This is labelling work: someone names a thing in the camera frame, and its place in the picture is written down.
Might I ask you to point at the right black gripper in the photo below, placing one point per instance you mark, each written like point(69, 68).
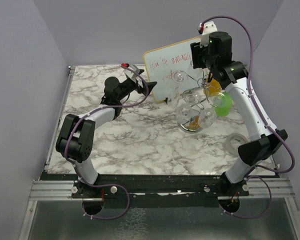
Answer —
point(196, 51)

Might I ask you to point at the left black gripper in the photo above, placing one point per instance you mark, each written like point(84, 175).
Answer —
point(139, 89)

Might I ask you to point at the clear wine glass front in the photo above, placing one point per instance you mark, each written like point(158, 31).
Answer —
point(178, 77)

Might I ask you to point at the clear wine glass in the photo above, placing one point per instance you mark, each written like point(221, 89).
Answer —
point(185, 113)
point(207, 116)
point(178, 77)
point(195, 73)

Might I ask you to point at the orange plastic wine glass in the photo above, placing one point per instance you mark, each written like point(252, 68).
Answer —
point(211, 86)

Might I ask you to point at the clear wine glass back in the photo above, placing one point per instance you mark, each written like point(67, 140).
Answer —
point(185, 113)

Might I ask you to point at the green plastic wine glass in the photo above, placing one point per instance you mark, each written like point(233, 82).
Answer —
point(222, 103)

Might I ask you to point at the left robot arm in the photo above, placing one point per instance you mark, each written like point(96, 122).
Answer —
point(76, 137)

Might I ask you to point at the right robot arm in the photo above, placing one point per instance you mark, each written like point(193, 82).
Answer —
point(214, 52)

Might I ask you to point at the chrome wine glass rack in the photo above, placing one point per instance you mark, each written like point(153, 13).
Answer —
point(193, 127)

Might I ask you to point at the clear tape roll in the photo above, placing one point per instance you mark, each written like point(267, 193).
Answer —
point(233, 142)

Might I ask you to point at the small whiteboard yellow frame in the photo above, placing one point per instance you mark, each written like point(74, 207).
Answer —
point(160, 63)

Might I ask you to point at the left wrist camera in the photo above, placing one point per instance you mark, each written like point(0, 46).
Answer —
point(132, 72)

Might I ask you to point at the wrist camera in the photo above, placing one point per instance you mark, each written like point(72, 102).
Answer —
point(132, 72)
point(205, 29)

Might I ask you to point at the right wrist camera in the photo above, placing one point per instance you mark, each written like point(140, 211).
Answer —
point(205, 29)

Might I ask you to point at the black front mounting rail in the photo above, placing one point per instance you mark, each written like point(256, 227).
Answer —
point(114, 191)

